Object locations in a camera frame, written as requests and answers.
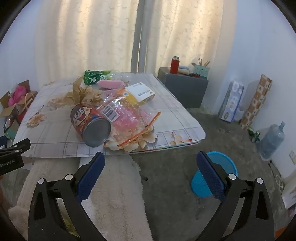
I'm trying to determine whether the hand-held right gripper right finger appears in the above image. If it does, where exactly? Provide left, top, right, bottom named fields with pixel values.
left=196, top=151, right=275, bottom=241

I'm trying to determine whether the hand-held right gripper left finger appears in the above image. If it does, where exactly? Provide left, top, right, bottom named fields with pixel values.
left=27, top=152, right=109, bottom=241

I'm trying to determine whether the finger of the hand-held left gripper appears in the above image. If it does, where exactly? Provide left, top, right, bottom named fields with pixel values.
left=0, top=138, right=31, bottom=158

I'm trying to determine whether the blue plastic wastebasket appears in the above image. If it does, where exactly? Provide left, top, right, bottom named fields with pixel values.
left=191, top=151, right=239, bottom=198

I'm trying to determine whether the red snack can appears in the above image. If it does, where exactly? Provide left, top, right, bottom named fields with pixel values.
left=70, top=103, right=112, bottom=148

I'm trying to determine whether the pink packet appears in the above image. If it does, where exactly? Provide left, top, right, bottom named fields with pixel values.
left=97, top=79, right=125, bottom=90

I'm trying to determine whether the white yellow box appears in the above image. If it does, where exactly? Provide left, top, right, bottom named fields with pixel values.
left=125, top=82, right=156, bottom=104

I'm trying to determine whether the green drink bottle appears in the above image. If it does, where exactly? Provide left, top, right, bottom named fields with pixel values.
left=83, top=70, right=121, bottom=86

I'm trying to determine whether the teal brown box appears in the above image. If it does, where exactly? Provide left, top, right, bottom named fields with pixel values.
left=3, top=119, right=20, bottom=141

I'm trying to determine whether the white fluffy cloth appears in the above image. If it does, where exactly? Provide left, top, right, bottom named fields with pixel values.
left=8, top=154, right=153, bottom=241

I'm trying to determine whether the floral tablecloth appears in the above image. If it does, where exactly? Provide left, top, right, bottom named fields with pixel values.
left=13, top=72, right=206, bottom=158

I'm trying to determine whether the cardboard box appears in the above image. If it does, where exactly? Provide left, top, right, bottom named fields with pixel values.
left=0, top=80, right=39, bottom=118

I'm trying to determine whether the pink crumpled bag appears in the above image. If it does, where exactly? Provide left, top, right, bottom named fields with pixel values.
left=8, top=85, right=26, bottom=107

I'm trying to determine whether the clear blue water jug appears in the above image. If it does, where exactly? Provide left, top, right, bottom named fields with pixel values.
left=255, top=121, right=286, bottom=161

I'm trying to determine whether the white plastic bag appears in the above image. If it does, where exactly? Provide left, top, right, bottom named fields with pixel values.
left=232, top=104, right=245, bottom=122

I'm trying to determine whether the white toilet paper pack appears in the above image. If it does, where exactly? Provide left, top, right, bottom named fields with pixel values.
left=218, top=79, right=245, bottom=122

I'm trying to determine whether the checked wallpaper roll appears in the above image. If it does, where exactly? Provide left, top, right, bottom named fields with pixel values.
left=239, top=74, right=273, bottom=130

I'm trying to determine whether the grey cabinet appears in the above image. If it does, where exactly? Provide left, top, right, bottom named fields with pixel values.
left=157, top=67, right=209, bottom=109

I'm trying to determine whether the white blue roll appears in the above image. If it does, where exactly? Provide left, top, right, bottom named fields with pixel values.
left=178, top=65, right=194, bottom=76

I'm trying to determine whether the red thermos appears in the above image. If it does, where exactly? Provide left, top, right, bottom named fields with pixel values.
left=170, top=56, right=180, bottom=75

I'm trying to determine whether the cream patterned curtain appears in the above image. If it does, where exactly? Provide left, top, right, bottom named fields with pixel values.
left=144, top=0, right=239, bottom=77
left=35, top=0, right=139, bottom=87

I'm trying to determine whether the black cable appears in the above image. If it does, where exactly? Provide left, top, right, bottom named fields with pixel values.
left=268, top=160, right=282, bottom=179

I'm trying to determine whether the white cable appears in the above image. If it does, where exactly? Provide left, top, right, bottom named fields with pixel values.
left=275, top=175, right=286, bottom=193

